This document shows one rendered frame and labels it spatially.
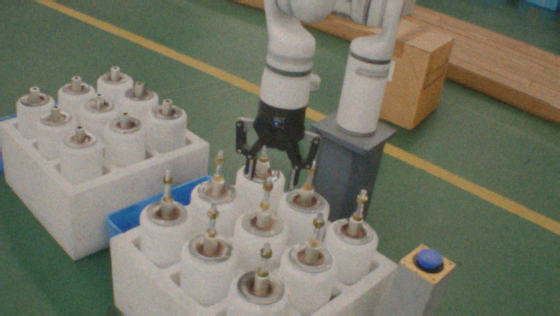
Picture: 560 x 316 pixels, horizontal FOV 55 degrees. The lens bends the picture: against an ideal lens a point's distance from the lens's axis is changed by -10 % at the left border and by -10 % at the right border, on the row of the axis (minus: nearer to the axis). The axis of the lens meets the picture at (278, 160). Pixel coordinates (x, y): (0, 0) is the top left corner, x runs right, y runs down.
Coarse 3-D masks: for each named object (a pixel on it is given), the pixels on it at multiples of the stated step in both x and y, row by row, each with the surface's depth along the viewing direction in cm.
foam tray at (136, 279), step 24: (120, 240) 104; (120, 264) 104; (144, 264) 100; (384, 264) 109; (120, 288) 108; (144, 288) 100; (168, 288) 95; (336, 288) 102; (360, 288) 102; (384, 288) 108; (144, 312) 104; (168, 312) 97; (192, 312) 91; (216, 312) 92; (288, 312) 95; (336, 312) 96; (360, 312) 105
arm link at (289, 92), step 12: (264, 72) 87; (264, 84) 87; (276, 84) 86; (288, 84) 85; (300, 84) 86; (312, 84) 93; (264, 96) 88; (276, 96) 86; (288, 96) 86; (300, 96) 87; (288, 108) 87
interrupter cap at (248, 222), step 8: (248, 216) 104; (256, 216) 104; (272, 216) 105; (248, 224) 102; (272, 224) 103; (280, 224) 103; (248, 232) 100; (256, 232) 100; (264, 232) 101; (272, 232) 101; (280, 232) 101
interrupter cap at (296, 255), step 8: (296, 248) 98; (304, 248) 98; (320, 248) 99; (288, 256) 96; (296, 256) 96; (304, 256) 97; (320, 256) 97; (328, 256) 97; (296, 264) 94; (304, 264) 95; (312, 264) 95; (320, 264) 95; (328, 264) 95; (312, 272) 93; (320, 272) 94
